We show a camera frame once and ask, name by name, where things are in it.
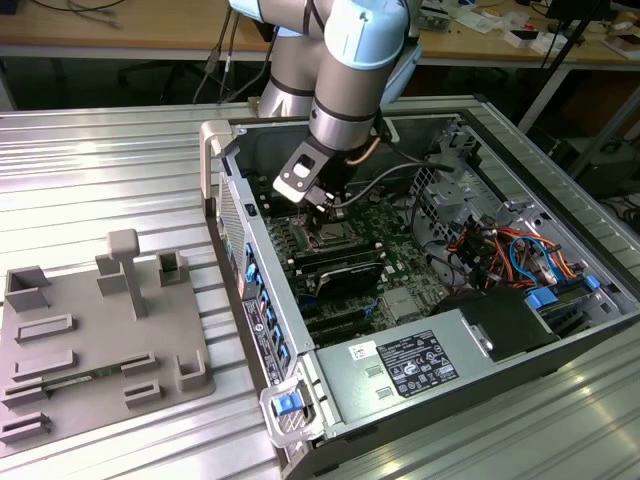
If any grey loose cable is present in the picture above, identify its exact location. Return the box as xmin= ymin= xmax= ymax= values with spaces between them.
xmin=64 ymin=0 xmax=125 ymax=30

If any grey parts rack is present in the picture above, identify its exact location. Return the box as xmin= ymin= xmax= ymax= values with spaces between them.
xmin=0 ymin=228 xmax=217 ymax=446

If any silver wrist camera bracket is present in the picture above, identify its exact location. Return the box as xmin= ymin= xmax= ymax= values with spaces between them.
xmin=272 ymin=139 xmax=334 ymax=204

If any white box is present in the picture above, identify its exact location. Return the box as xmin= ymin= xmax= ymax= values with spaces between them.
xmin=503 ymin=28 xmax=569 ymax=55

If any black expansion slot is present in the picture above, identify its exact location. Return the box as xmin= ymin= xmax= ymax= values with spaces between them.
xmin=304 ymin=305 xmax=370 ymax=327
xmin=309 ymin=321 xmax=375 ymax=345

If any graphics card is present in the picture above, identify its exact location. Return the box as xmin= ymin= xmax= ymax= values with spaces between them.
xmin=313 ymin=259 xmax=387 ymax=303

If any red black wire bundle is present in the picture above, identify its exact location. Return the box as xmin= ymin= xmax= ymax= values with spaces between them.
xmin=448 ymin=223 xmax=497 ymax=262

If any blue data cable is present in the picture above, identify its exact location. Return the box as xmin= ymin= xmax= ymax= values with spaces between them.
xmin=508 ymin=233 xmax=559 ymax=287

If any hard disk in blue carrier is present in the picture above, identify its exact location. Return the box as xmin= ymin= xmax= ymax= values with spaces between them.
xmin=524 ymin=274 xmax=624 ymax=334

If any black RAM slot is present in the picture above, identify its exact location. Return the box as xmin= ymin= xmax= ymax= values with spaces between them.
xmin=289 ymin=241 xmax=376 ymax=264
xmin=297 ymin=249 xmax=385 ymax=275

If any CPU socket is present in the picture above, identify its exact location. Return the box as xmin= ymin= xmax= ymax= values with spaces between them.
xmin=293 ymin=212 xmax=367 ymax=256

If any metal socket cover frame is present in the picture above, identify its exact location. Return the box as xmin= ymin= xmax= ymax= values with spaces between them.
xmin=295 ymin=213 xmax=364 ymax=254

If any black plastic shroud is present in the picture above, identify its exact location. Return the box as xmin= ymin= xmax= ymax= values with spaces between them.
xmin=432 ymin=288 xmax=562 ymax=364

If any wooden desk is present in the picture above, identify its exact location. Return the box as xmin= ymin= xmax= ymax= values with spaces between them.
xmin=0 ymin=0 xmax=640 ymax=131

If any grey open PC case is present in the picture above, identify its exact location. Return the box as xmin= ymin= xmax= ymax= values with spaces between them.
xmin=198 ymin=107 xmax=640 ymax=479

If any orange wire bundle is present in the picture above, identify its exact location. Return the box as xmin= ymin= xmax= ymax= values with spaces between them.
xmin=492 ymin=227 xmax=586 ymax=281

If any silver square CPU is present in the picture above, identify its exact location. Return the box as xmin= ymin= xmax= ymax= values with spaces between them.
xmin=313 ymin=219 xmax=351 ymax=242

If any blue case latch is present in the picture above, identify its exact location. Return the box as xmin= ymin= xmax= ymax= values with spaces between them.
xmin=273 ymin=394 xmax=303 ymax=417

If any grey cable plug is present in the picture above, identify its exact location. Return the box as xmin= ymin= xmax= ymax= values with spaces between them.
xmin=304 ymin=186 xmax=335 ymax=212

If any black slanted pole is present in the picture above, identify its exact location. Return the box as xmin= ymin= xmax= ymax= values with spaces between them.
xmin=517 ymin=0 xmax=609 ymax=132

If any green motherboard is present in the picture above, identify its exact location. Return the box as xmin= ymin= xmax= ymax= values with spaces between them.
xmin=249 ymin=169 xmax=451 ymax=346

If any green RAM stick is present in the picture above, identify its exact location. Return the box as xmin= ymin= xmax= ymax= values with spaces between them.
xmin=42 ymin=366 xmax=124 ymax=387

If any dark camera cable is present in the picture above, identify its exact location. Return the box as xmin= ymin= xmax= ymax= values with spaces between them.
xmin=332 ymin=162 xmax=456 ymax=207

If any silver chipset heatsink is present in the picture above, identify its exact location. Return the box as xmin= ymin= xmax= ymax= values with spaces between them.
xmin=382 ymin=288 xmax=420 ymax=322

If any silver drive cage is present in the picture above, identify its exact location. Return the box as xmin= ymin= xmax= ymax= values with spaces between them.
xmin=410 ymin=122 xmax=551 ymax=261

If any grey power supply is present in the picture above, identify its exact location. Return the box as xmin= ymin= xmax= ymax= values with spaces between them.
xmin=313 ymin=305 xmax=501 ymax=427

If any black hanging cable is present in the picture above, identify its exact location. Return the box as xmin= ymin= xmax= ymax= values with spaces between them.
xmin=218 ymin=17 xmax=240 ymax=105
xmin=192 ymin=7 xmax=234 ymax=105

